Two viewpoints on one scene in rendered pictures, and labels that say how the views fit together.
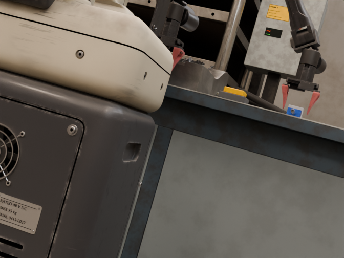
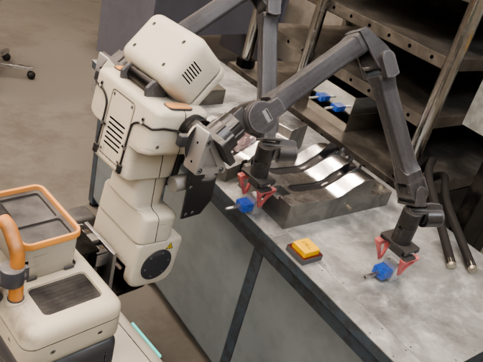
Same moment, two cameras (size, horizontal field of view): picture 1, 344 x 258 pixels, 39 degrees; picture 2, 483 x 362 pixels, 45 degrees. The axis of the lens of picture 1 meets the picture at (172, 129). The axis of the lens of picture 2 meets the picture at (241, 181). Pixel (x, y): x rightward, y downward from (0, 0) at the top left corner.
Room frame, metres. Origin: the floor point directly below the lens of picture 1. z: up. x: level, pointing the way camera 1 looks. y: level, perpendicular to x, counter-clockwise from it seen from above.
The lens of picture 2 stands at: (0.09, -0.65, 1.80)
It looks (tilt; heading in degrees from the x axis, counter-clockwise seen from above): 30 degrees down; 30
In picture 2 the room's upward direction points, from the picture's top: 15 degrees clockwise
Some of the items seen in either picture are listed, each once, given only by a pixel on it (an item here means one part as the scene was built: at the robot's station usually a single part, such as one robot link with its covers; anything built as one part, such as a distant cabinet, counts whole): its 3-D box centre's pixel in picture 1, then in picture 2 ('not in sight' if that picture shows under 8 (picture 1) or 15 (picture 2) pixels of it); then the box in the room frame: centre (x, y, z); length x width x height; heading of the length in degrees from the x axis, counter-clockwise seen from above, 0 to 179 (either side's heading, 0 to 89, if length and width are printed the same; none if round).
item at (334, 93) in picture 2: not in sight; (366, 100); (2.71, 0.28, 0.87); 0.50 x 0.27 x 0.17; 162
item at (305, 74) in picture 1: (304, 77); (402, 235); (1.57, -0.37, 0.95); 0.10 x 0.07 x 0.07; 72
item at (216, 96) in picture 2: not in sight; (196, 90); (2.01, 0.78, 0.83); 0.20 x 0.15 x 0.07; 162
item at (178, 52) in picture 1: (169, 56); (259, 192); (1.49, 0.07, 0.89); 0.07 x 0.07 x 0.09; 75
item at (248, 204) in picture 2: not in sight; (241, 205); (1.46, 0.10, 0.83); 0.13 x 0.05 x 0.05; 164
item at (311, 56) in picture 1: (309, 59); (412, 217); (1.58, -0.37, 1.02); 0.07 x 0.06 x 0.07; 146
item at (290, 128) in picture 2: not in sight; (242, 136); (1.81, 0.37, 0.85); 0.50 x 0.26 x 0.11; 179
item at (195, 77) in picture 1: (185, 77); (320, 179); (1.78, 0.01, 0.87); 0.50 x 0.26 x 0.14; 162
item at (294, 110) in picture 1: (293, 113); (379, 271); (1.54, -0.36, 0.83); 0.13 x 0.05 x 0.05; 162
